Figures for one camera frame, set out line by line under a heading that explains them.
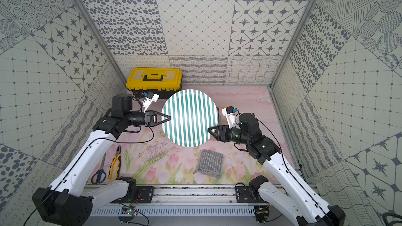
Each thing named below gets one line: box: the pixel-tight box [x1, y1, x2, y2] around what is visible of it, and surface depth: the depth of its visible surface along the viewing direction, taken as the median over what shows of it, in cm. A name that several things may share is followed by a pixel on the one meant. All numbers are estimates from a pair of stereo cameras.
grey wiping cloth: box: [192, 149, 225, 179], surface depth 82 cm
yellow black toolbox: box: [125, 68, 183, 99], surface depth 103 cm
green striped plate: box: [161, 88, 220, 148], surface depth 69 cm
